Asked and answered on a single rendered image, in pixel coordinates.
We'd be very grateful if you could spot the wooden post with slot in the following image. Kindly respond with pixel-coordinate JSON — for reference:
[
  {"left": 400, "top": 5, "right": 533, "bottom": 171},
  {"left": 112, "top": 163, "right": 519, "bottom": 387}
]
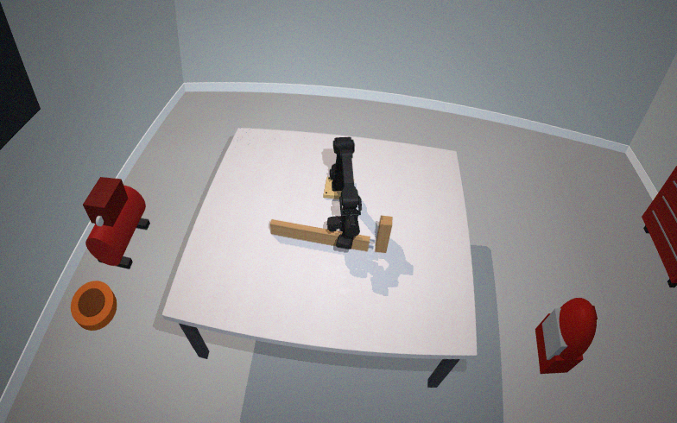
[{"left": 375, "top": 215, "right": 392, "bottom": 253}]

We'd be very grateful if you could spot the wooden rail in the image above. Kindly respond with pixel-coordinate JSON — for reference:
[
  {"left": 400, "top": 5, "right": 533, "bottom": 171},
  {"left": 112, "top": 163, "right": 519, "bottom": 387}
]
[{"left": 270, "top": 219, "right": 376, "bottom": 252}]

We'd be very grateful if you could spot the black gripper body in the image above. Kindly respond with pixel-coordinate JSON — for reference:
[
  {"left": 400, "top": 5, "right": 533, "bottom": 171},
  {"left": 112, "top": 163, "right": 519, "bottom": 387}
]
[{"left": 336, "top": 218, "right": 353, "bottom": 249}]

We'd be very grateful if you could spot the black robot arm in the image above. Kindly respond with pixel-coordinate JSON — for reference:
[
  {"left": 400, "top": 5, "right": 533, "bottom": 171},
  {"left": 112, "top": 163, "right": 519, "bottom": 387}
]
[{"left": 327, "top": 137, "right": 362, "bottom": 237}]

